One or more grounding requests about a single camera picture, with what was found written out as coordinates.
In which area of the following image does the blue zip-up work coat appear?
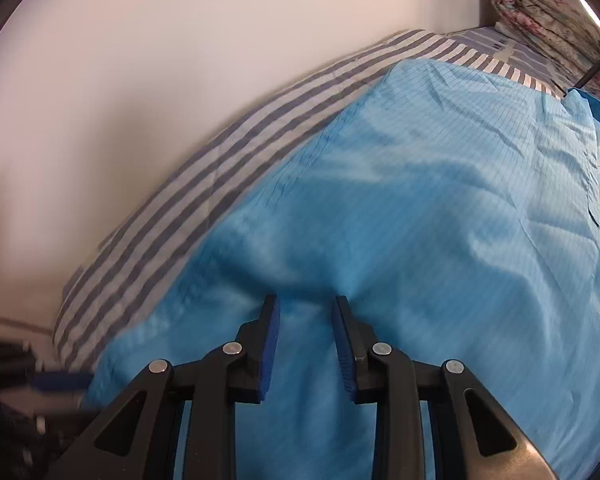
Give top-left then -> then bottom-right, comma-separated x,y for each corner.
82,57 -> 600,480

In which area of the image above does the blue white striped bed blanket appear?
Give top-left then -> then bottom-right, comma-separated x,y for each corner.
52,29 -> 581,376

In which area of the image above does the floral pillow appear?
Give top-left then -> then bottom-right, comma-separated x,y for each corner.
492,0 -> 600,111

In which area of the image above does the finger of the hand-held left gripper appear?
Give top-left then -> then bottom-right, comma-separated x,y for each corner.
32,371 -> 93,392

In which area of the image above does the black tripod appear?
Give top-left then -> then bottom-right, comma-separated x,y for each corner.
575,42 -> 600,111

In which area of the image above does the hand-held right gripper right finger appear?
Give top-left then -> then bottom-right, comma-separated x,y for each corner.
330,295 -> 561,480

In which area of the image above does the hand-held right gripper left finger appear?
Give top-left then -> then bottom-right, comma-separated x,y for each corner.
45,294 -> 281,480

